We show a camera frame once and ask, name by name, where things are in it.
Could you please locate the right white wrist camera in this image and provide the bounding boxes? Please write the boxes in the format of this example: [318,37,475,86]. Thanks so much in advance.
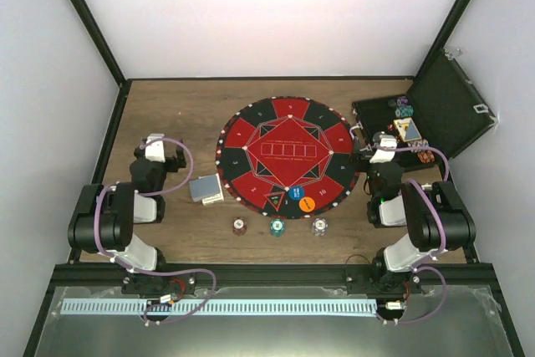
[369,133,398,164]

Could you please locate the green blue chip stack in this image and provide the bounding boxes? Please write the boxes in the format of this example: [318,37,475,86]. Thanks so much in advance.
[270,219,285,237]

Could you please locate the orange chips in case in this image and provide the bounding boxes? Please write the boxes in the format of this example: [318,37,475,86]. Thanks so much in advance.
[417,150,436,164]

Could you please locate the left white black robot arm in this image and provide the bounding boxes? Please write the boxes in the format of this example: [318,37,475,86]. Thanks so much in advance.
[67,134,193,293]

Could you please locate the grey playing card deck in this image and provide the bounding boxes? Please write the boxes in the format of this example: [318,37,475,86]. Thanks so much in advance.
[189,174,222,202]

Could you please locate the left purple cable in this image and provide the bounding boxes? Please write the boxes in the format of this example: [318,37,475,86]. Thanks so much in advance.
[94,138,194,258]

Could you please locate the round red black poker mat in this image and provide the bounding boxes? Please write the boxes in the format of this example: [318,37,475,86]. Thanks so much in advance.
[215,96,359,220]

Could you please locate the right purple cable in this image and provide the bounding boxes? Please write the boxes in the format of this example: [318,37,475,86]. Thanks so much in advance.
[349,125,451,258]

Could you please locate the purple cable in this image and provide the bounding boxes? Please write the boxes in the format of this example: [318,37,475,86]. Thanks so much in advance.
[349,125,451,258]
[94,138,194,258]

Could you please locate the purple white chip stack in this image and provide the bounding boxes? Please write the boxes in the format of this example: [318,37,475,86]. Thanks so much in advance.
[311,218,328,237]

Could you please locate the card deck in case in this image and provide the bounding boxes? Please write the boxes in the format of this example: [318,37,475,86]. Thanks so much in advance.
[394,117,422,142]

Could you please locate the black poker chip case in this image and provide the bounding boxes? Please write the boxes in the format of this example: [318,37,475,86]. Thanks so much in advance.
[352,51,497,171]

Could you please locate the light blue slotted cable duct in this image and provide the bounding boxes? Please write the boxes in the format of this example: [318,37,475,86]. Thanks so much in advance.
[60,298,377,317]

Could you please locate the red black chip stack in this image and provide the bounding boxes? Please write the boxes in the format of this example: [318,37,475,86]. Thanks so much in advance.
[232,218,247,236]

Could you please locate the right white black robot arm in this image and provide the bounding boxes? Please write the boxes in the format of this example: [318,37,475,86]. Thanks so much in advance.
[349,133,476,293]

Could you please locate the blue round blind button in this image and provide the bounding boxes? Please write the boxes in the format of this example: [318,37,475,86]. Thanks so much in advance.
[288,186,304,201]

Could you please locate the white card box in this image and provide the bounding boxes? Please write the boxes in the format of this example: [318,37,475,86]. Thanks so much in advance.
[201,195,224,206]

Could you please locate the orange round blind button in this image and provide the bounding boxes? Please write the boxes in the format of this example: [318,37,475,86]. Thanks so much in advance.
[298,196,316,213]

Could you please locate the triangular black dealer button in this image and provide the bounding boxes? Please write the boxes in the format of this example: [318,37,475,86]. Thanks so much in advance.
[265,191,286,212]

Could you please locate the teal chips in case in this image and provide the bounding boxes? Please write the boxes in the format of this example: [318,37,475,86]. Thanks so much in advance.
[395,105,414,119]

